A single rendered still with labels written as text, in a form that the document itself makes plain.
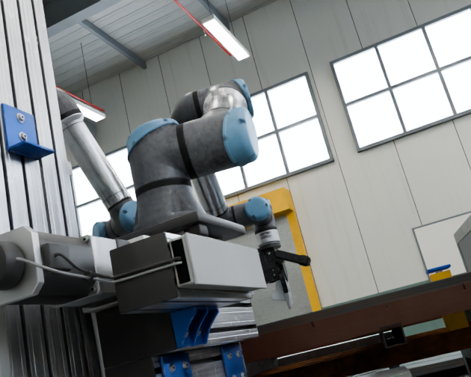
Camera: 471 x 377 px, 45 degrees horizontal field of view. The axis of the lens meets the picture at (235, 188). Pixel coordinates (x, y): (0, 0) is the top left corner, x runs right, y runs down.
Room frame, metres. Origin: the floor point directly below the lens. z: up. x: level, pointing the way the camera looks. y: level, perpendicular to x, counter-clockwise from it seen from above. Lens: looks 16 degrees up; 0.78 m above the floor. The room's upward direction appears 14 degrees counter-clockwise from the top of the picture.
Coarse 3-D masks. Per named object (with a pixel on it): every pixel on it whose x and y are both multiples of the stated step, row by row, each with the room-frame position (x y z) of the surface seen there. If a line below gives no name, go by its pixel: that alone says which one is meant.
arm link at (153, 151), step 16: (144, 128) 1.04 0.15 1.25; (160, 128) 1.04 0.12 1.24; (176, 128) 1.05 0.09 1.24; (128, 144) 1.07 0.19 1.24; (144, 144) 1.04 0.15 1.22; (160, 144) 1.04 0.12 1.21; (176, 144) 1.03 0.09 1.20; (128, 160) 1.09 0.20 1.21; (144, 160) 1.04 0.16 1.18; (160, 160) 1.04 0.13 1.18; (176, 160) 1.04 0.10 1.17; (144, 176) 1.04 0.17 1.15; (160, 176) 1.04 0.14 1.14; (176, 176) 1.05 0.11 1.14; (192, 176) 1.08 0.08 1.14
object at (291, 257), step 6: (276, 252) 1.82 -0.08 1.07; (282, 252) 1.81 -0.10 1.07; (288, 252) 1.81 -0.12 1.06; (282, 258) 1.81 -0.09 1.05; (288, 258) 1.81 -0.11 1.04; (294, 258) 1.81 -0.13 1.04; (300, 258) 1.80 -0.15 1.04; (306, 258) 1.80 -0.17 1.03; (300, 264) 1.82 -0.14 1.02; (306, 264) 1.80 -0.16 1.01
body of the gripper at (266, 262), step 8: (264, 248) 1.81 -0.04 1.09; (272, 248) 1.83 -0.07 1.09; (264, 256) 1.83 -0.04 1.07; (272, 256) 1.82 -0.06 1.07; (264, 264) 1.83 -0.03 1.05; (272, 264) 1.81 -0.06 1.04; (280, 264) 1.80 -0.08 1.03; (264, 272) 1.82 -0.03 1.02; (272, 272) 1.81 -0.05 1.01; (272, 280) 1.81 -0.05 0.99
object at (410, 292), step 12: (456, 276) 1.40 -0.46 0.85; (468, 276) 1.39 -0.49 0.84; (408, 288) 1.42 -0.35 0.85; (420, 288) 1.41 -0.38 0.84; (432, 288) 1.41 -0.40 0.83; (360, 300) 1.44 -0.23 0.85; (372, 300) 1.43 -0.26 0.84; (384, 300) 1.43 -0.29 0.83; (324, 312) 1.45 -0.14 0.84; (336, 312) 1.45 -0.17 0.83; (276, 324) 1.47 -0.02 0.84; (288, 324) 1.47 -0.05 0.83
